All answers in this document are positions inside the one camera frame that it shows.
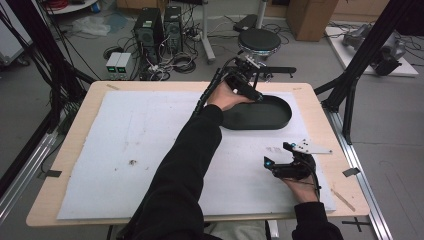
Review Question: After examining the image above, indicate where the tangle of floor cables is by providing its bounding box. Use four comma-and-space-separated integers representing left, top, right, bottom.
139, 53, 198, 82

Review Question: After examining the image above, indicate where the white floor board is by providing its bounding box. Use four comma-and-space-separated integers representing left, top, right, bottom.
324, 25, 419, 78

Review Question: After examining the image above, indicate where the aluminium rail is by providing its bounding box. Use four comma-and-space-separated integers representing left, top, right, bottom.
321, 99, 394, 240
0, 109, 68, 221

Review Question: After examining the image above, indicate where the grey device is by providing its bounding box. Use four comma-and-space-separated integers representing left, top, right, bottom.
342, 23, 371, 48

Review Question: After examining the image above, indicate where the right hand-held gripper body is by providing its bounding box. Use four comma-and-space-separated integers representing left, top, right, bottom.
272, 139, 333, 181

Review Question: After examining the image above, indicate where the white round table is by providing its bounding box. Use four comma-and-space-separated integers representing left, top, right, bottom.
43, 0, 101, 15

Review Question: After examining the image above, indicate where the white foam mat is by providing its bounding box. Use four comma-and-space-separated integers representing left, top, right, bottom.
56, 89, 337, 221

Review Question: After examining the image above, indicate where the black computer tower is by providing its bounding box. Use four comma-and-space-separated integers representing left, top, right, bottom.
163, 4, 184, 54
133, 8, 165, 64

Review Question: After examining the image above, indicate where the grey desk leg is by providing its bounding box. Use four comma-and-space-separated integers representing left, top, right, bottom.
199, 0, 217, 65

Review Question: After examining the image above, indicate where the white plastic bag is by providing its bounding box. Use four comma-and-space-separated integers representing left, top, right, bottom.
71, 15, 111, 37

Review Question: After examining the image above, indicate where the white bench power supply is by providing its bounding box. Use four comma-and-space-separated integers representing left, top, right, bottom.
115, 52, 133, 80
105, 52, 123, 80

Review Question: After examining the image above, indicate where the brown cardboard box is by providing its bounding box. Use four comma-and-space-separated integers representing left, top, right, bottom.
286, 0, 340, 43

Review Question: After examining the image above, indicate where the thin wooden stick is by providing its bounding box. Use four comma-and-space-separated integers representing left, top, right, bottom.
330, 188, 357, 213

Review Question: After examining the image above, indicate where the black frame post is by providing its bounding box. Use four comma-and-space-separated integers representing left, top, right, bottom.
6, 0, 98, 134
313, 0, 424, 146

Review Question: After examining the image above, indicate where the black metal stand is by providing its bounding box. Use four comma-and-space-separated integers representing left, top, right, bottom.
251, 65, 298, 91

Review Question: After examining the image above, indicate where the person's left hand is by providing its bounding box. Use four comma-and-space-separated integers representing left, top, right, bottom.
206, 81, 254, 112

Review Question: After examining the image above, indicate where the black round stool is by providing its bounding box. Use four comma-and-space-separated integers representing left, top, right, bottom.
237, 28, 283, 61

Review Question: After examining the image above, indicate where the black foot pedal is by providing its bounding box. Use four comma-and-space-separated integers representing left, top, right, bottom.
233, 13, 258, 33

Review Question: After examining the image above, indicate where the thin black cable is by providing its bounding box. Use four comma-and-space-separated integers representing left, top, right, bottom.
308, 156, 322, 201

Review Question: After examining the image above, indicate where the black device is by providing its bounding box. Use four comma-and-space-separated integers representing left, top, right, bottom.
373, 33, 408, 77

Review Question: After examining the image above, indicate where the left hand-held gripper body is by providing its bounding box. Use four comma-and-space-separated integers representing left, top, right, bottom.
223, 54, 263, 93

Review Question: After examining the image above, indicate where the person's right hand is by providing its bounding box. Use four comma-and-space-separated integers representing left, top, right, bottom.
282, 176, 319, 204

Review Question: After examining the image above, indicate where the black tape cross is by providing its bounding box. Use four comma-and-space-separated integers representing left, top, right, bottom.
341, 217, 372, 233

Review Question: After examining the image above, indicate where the black tape piece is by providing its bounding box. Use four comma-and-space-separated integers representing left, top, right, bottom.
41, 169, 63, 179
342, 167, 362, 178

